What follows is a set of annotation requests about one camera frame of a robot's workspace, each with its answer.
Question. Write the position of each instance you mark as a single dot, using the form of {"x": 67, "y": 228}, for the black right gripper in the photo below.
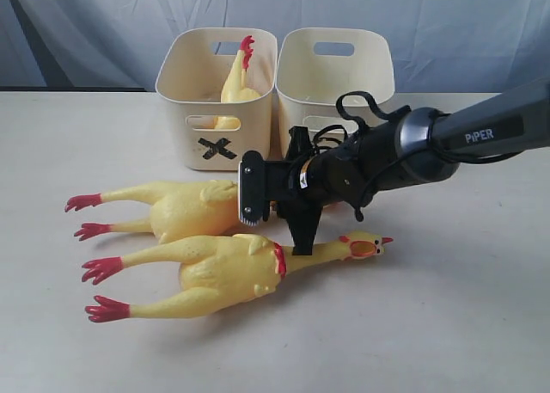
{"x": 316, "y": 171}

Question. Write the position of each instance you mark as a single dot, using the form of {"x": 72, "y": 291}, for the broken yellow rubber chicken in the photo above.
{"x": 235, "y": 88}

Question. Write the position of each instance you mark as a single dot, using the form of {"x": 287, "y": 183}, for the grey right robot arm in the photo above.
{"x": 410, "y": 147}

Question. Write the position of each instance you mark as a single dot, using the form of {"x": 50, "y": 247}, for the cream bin marked O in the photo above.
{"x": 318, "y": 65}

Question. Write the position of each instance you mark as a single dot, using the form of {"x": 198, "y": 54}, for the cream bin marked X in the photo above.
{"x": 190, "y": 82}

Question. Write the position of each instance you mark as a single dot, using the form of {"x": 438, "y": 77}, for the blue backdrop curtain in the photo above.
{"x": 437, "y": 45}

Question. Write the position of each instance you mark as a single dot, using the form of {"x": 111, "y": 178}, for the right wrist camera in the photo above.
{"x": 252, "y": 202}

